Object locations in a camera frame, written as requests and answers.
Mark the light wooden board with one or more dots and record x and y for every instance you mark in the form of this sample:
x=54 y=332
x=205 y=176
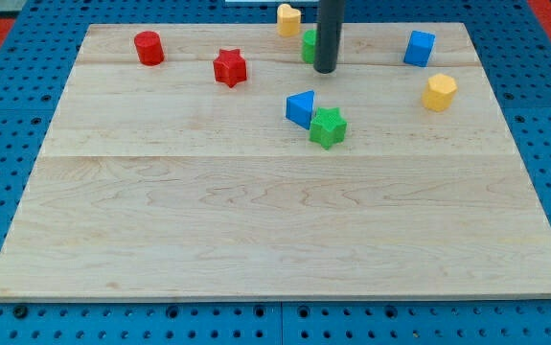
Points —
x=160 y=184

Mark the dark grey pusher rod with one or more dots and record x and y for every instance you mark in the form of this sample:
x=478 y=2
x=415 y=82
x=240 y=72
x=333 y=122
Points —
x=330 y=17

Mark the green star block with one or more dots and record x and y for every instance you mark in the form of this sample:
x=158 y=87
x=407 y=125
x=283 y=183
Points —
x=327 y=127

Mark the yellow hexagon block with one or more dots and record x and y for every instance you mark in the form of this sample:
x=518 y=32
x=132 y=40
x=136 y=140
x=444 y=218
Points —
x=439 y=92

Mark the red cylinder block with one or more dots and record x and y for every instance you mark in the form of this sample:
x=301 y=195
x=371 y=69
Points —
x=149 y=48

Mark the green cylinder block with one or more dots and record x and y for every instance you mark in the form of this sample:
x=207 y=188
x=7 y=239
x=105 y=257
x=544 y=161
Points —
x=308 y=46

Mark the blue triangle block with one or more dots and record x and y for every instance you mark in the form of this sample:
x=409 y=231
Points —
x=299 y=108

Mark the blue cube block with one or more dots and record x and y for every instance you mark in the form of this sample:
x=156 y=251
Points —
x=419 y=48

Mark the red star block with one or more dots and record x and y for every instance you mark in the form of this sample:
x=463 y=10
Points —
x=230 y=67

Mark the yellow heart block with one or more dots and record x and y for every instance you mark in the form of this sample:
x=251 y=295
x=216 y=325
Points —
x=288 y=20

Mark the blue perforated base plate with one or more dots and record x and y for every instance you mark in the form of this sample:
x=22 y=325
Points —
x=35 y=61

